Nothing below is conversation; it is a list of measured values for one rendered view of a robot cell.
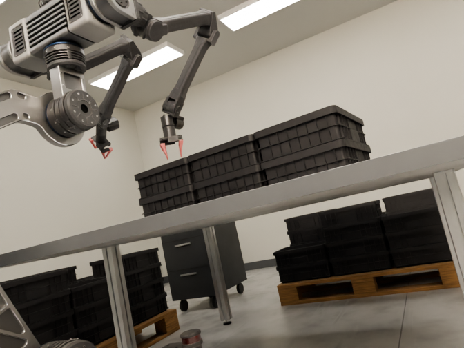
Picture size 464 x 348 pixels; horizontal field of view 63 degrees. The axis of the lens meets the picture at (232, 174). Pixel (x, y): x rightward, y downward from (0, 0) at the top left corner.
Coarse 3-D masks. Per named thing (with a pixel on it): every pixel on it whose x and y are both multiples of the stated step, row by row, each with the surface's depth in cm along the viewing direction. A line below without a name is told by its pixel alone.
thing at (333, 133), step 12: (312, 120) 122; (324, 120) 120; (336, 120) 119; (348, 120) 133; (276, 132) 128; (288, 132) 126; (300, 132) 124; (312, 132) 121; (324, 132) 120; (336, 132) 118; (348, 132) 125; (360, 132) 142; (264, 144) 131; (276, 144) 128; (288, 144) 126; (300, 144) 124; (312, 144) 122; (264, 156) 131; (276, 156) 128
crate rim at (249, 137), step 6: (240, 138) 135; (246, 138) 133; (252, 138) 133; (222, 144) 139; (228, 144) 137; (234, 144) 136; (204, 150) 143; (210, 150) 141; (216, 150) 140; (222, 150) 138; (192, 156) 146; (198, 156) 144; (204, 156) 143
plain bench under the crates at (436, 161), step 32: (384, 160) 72; (416, 160) 69; (448, 160) 67; (256, 192) 84; (288, 192) 80; (320, 192) 78; (352, 192) 146; (448, 192) 117; (128, 224) 100; (160, 224) 95; (192, 224) 114; (448, 224) 116; (0, 256) 124; (32, 256) 117; (224, 288) 258; (128, 320) 177
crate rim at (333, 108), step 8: (312, 112) 121; (320, 112) 119; (328, 112) 118; (336, 112) 118; (344, 112) 126; (288, 120) 125; (296, 120) 124; (304, 120) 122; (360, 120) 146; (264, 128) 130; (272, 128) 128; (280, 128) 126; (256, 136) 131
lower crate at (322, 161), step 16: (336, 144) 117; (352, 144) 124; (272, 160) 128; (288, 160) 125; (304, 160) 123; (320, 160) 120; (336, 160) 117; (352, 160) 121; (272, 176) 129; (288, 176) 126
